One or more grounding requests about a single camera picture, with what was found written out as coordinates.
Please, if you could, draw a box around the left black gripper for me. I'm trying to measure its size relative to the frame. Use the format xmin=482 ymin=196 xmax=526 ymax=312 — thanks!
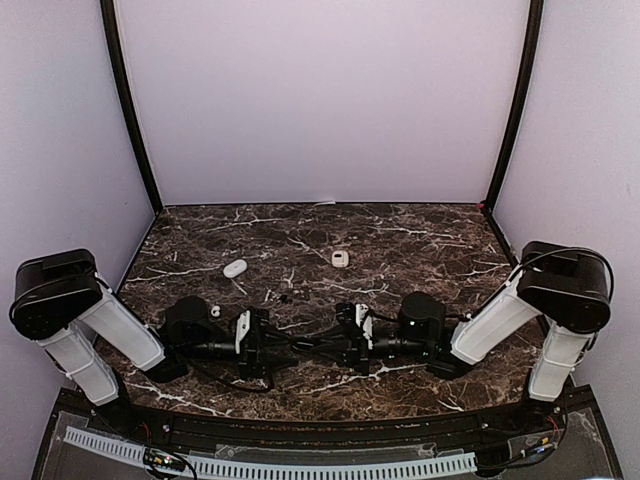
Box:
xmin=181 ymin=323 xmax=299 ymax=381

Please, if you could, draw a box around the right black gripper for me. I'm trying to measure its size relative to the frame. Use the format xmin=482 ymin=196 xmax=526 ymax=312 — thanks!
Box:
xmin=311 ymin=325 xmax=432 ymax=378

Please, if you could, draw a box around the beige gold-rimmed charging case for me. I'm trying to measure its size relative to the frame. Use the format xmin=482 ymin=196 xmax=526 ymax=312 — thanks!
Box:
xmin=331 ymin=250 xmax=350 ymax=268

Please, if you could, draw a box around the black round charging case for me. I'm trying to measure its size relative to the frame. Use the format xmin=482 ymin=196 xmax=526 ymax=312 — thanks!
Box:
xmin=291 ymin=340 xmax=314 ymax=352

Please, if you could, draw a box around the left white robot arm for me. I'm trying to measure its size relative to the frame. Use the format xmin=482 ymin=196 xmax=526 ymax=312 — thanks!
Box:
xmin=9 ymin=249 xmax=297 ymax=436

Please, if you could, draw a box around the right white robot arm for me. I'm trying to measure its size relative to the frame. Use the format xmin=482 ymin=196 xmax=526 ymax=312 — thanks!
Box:
xmin=293 ymin=241 xmax=615 ymax=434

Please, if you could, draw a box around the white oval charging case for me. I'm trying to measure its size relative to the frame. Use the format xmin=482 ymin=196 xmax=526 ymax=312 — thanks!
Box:
xmin=223 ymin=259 xmax=248 ymax=279

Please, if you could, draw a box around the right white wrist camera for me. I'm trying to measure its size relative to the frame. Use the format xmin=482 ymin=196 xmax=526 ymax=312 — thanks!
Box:
xmin=355 ymin=303 xmax=373 ymax=350

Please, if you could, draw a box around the white slotted cable duct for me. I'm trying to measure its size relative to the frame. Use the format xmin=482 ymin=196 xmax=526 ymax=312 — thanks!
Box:
xmin=63 ymin=427 xmax=477 ymax=479

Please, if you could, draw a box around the black front table rail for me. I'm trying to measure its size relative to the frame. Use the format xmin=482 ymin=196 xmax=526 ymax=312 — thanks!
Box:
xmin=127 ymin=406 xmax=524 ymax=449

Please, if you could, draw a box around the left black frame post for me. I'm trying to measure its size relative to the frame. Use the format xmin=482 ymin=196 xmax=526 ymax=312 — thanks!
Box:
xmin=99 ymin=0 xmax=164 ymax=216

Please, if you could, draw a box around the black frame post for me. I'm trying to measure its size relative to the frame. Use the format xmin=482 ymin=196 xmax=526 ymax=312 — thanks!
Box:
xmin=99 ymin=0 xmax=164 ymax=216
xmin=483 ymin=0 xmax=544 ymax=215

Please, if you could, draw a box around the right black frame post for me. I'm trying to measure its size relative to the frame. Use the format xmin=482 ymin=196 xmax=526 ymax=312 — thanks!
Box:
xmin=483 ymin=0 xmax=544 ymax=215

